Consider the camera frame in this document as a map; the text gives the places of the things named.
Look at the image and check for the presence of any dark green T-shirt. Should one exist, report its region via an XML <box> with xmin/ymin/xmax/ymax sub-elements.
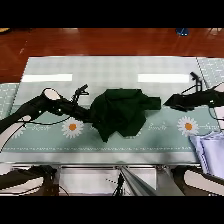
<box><xmin>89</xmin><ymin>87</ymin><xmax>164</xmax><ymax>144</ymax></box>

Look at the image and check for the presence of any silver frame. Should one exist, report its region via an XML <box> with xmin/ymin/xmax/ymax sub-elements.
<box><xmin>0</xmin><ymin>162</ymin><xmax>224</xmax><ymax>197</ymax></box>

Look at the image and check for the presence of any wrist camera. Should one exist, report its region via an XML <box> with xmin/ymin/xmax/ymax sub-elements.
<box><xmin>70</xmin><ymin>83</ymin><xmax>90</xmax><ymax>104</ymax></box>
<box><xmin>189</xmin><ymin>71</ymin><xmax>204</xmax><ymax>95</ymax></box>

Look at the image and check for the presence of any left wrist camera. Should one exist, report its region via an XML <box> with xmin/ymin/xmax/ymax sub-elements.
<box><xmin>70</xmin><ymin>83</ymin><xmax>90</xmax><ymax>104</ymax></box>

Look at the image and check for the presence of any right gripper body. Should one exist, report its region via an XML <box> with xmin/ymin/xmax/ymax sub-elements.
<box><xmin>179</xmin><ymin>89</ymin><xmax>218</xmax><ymax>113</ymax></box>

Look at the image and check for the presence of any lilac garment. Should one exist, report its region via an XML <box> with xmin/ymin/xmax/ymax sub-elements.
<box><xmin>188</xmin><ymin>130</ymin><xmax>224</xmax><ymax>181</ymax></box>

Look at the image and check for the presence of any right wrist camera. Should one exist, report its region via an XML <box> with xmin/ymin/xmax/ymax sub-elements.
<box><xmin>189</xmin><ymin>71</ymin><xmax>204</xmax><ymax>95</ymax></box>

